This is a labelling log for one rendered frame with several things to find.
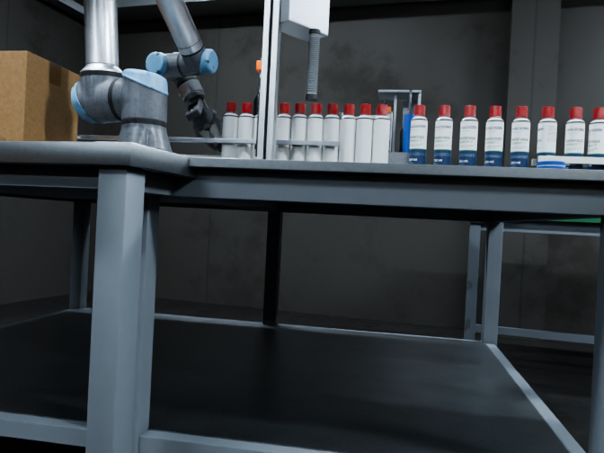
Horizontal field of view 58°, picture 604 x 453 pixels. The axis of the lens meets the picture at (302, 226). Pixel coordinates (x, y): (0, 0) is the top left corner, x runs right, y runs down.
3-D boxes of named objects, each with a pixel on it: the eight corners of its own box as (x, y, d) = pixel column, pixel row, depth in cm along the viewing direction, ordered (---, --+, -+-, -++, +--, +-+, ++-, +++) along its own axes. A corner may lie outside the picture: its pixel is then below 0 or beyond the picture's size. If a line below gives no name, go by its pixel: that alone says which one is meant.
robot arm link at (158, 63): (173, 48, 167) (192, 55, 178) (142, 51, 171) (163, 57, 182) (173, 75, 168) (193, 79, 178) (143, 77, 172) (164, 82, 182)
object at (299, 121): (306, 168, 179) (309, 105, 178) (304, 166, 173) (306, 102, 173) (290, 168, 179) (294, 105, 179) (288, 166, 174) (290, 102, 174)
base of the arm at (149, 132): (183, 162, 150) (184, 125, 150) (146, 154, 136) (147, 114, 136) (140, 164, 156) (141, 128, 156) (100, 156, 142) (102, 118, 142)
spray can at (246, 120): (253, 167, 182) (256, 105, 182) (250, 165, 177) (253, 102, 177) (238, 166, 183) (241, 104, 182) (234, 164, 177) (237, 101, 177)
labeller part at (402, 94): (420, 100, 185) (420, 97, 185) (421, 92, 174) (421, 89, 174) (378, 100, 187) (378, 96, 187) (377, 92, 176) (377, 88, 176)
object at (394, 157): (416, 175, 186) (420, 99, 185) (418, 172, 173) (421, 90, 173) (374, 173, 188) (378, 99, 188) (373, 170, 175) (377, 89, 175)
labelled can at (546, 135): (556, 175, 161) (560, 105, 161) (537, 174, 162) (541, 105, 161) (551, 177, 166) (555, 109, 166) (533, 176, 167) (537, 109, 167)
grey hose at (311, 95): (317, 102, 167) (321, 32, 167) (316, 99, 164) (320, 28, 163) (306, 101, 168) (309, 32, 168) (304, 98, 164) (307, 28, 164)
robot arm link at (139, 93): (149, 116, 138) (150, 62, 138) (106, 119, 143) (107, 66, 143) (176, 125, 149) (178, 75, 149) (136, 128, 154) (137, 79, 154)
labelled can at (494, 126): (500, 175, 169) (502, 108, 168) (502, 173, 163) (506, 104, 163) (482, 174, 169) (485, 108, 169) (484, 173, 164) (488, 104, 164)
